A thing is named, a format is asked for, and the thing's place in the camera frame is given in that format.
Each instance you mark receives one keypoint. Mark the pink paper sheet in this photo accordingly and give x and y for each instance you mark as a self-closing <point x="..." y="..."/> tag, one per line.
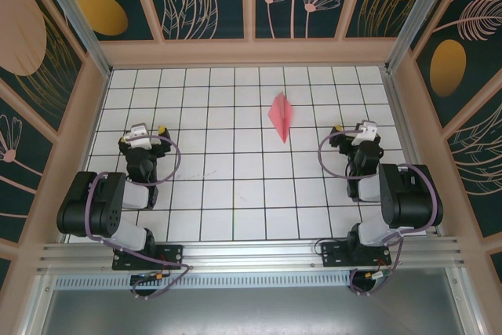
<point x="281" y="115"/>

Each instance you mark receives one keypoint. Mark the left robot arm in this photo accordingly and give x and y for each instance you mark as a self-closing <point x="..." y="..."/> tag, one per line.
<point x="78" y="209"/>

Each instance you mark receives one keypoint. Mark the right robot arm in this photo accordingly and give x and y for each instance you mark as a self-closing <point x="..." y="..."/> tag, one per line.
<point x="412" y="201"/>

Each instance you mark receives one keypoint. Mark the grey metal sheet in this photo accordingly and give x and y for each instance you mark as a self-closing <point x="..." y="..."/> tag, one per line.
<point x="251" y="311"/>

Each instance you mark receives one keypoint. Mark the yellow power connector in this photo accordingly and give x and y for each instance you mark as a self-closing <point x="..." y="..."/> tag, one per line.
<point x="157" y="276"/>
<point x="370" y="274"/>

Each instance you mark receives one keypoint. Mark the clear plastic corner strip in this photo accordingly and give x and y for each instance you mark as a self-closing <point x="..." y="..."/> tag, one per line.
<point x="78" y="25"/>

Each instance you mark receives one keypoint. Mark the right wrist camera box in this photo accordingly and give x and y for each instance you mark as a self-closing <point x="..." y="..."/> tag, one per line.
<point x="364" y="133"/>

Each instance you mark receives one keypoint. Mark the aluminium side rail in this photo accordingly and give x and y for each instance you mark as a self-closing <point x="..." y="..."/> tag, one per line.
<point x="408" y="135"/>

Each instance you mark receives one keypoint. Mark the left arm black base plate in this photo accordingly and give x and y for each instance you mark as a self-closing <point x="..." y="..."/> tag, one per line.
<point x="172" y="256"/>

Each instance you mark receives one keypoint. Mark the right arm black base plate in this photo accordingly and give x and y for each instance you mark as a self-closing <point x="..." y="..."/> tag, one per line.
<point x="333" y="258"/>

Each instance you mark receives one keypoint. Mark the wall panel single flower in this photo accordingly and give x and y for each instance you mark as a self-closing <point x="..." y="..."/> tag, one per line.
<point x="19" y="154"/>

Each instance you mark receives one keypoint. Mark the wall panel with pink leaves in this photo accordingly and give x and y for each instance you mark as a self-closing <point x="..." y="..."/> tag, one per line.
<point x="478" y="154"/>

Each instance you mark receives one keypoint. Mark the wall panel with orange ellipse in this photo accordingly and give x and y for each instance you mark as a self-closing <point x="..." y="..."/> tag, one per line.
<point x="102" y="13"/>

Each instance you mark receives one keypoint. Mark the wall panel orange ellipse feather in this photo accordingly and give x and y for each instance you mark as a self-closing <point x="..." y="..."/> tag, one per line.
<point x="451" y="68"/>

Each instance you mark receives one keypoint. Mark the aluminium corner post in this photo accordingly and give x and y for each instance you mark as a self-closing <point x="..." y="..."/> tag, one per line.
<point x="412" y="17"/>

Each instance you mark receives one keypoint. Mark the long aluminium mounting rail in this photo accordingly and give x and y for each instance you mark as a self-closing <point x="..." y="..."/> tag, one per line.
<point x="251" y="256"/>

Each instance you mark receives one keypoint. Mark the wall panel peach circle gold lines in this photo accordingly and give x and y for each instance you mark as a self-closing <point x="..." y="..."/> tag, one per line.
<point x="23" y="37"/>

